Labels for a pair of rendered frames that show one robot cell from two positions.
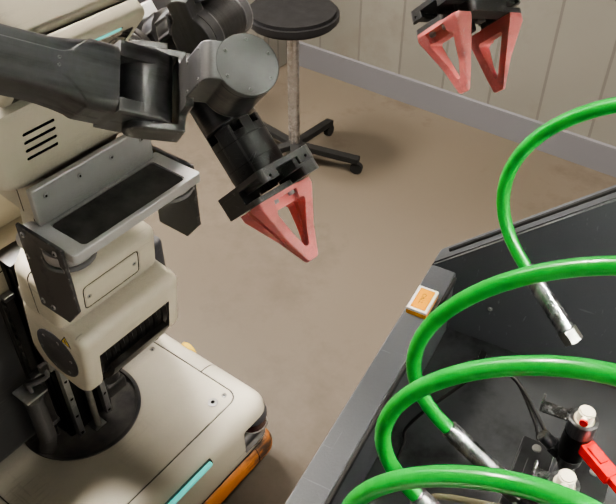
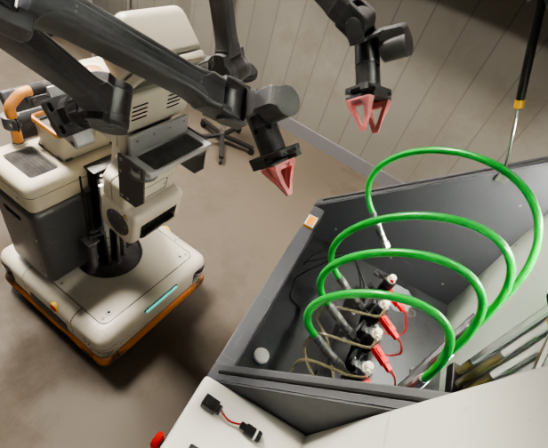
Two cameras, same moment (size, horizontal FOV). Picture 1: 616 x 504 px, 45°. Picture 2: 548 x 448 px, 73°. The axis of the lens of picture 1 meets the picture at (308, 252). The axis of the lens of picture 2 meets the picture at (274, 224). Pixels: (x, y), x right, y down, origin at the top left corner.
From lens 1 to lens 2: 20 cm
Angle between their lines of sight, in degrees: 13
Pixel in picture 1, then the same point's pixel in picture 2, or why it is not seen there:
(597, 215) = (395, 195)
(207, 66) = (271, 97)
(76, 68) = (207, 84)
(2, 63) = (178, 76)
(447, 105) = (297, 129)
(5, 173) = not seen: hidden behind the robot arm
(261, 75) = (292, 107)
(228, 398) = (188, 256)
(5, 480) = (67, 284)
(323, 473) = (269, 292)
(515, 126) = (327, 146)
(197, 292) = not seen: hidden behind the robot
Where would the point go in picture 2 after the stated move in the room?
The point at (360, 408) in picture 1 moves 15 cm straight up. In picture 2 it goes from (284, 266) to (301, 228)
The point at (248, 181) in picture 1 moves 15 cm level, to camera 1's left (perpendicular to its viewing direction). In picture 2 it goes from (271, 155) to (196, 140)
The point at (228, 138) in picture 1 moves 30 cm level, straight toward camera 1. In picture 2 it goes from (264, 132) to (296, 248)
